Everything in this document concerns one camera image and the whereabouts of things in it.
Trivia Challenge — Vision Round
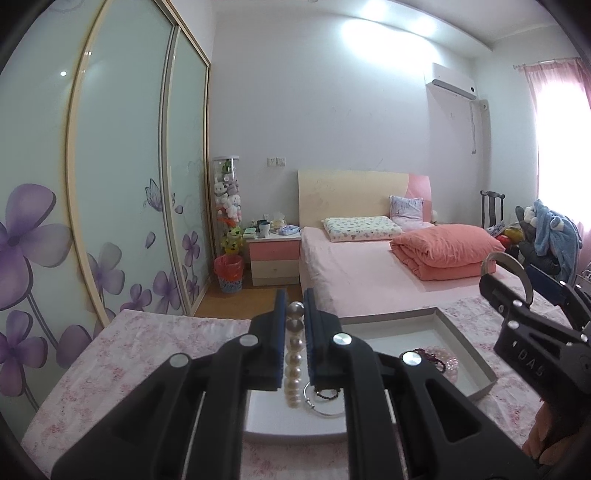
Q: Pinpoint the pink white nightstand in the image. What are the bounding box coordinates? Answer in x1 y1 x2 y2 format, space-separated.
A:
246 234 301 287

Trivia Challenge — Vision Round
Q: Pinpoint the white floral pillow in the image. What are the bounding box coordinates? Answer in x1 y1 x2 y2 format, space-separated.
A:
322 216 403 243

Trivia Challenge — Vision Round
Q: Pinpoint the blue plush garment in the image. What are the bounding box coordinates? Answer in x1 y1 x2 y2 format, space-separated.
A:
533 199 582 284

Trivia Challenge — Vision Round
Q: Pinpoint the pink curtain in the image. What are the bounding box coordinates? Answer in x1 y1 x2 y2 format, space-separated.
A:
515 58 590 244

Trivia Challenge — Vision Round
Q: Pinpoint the plush toy display tube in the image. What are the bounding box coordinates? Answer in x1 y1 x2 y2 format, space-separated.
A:
212 155 242 252

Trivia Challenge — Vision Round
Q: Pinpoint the pink floral tablecloth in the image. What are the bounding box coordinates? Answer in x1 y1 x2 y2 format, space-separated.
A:
22 296 541 479

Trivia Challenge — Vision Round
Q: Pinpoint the right hand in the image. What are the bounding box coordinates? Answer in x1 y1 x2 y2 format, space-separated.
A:
522 402 559 465

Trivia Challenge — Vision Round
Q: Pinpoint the red waste bin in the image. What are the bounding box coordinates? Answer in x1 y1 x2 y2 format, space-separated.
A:
213 254 245 294

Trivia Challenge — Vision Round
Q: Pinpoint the white wall socket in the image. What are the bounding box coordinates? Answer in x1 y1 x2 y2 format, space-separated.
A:
266 157 287 167

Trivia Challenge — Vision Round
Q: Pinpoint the folded coral duvet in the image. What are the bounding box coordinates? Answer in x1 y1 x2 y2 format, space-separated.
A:
390 224 505 281

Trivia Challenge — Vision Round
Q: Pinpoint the white pearl necklace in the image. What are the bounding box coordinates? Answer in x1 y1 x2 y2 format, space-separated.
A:
284 300 306 410

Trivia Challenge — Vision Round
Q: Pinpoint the dark wooden chair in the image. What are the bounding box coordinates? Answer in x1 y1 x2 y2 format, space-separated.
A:
480 190 506 228

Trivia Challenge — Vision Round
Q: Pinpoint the thin silver bangle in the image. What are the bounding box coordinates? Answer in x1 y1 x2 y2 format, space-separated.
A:
301 382 345 419

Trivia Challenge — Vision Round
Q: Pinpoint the wide silver cuff bracelet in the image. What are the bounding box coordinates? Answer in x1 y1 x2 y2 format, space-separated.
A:
482 250 535 308

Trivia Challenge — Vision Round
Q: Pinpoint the white air conditioner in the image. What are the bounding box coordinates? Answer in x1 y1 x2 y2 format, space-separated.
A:
425 63 478 101

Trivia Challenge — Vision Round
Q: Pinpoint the grey cardboard tray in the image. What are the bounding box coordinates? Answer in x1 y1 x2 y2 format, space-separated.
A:
245 307 497 444

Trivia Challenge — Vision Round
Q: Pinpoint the small lilac pillow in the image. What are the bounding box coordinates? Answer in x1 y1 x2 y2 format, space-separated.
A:
389 195 424 221

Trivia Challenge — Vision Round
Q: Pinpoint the floral sliding wardrobe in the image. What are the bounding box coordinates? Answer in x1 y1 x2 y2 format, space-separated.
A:
1 1 211 430

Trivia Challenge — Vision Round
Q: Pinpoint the pink bed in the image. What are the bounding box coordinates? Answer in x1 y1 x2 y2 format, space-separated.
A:
297 170 480 318

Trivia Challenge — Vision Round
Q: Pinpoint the pink crystal bead bracelet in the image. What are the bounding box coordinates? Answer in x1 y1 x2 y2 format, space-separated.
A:
421 346 463 380

